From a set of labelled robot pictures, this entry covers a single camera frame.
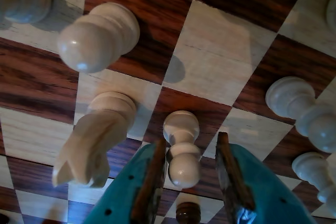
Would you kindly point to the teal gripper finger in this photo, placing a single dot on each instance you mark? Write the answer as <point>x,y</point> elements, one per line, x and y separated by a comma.
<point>262,190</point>
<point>123,190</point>

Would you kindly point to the pale wooden knight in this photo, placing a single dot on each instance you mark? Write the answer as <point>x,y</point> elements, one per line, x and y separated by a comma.
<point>89,142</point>

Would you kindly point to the dark brown wooden pawn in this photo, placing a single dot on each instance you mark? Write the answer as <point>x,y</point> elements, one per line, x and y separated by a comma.
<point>187,213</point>

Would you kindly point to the wooden folding chessboard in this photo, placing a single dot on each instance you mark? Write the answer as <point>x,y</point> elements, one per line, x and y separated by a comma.
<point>218,51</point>

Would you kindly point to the pale wooden queen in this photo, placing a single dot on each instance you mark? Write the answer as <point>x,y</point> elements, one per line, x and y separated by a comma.
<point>333,11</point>

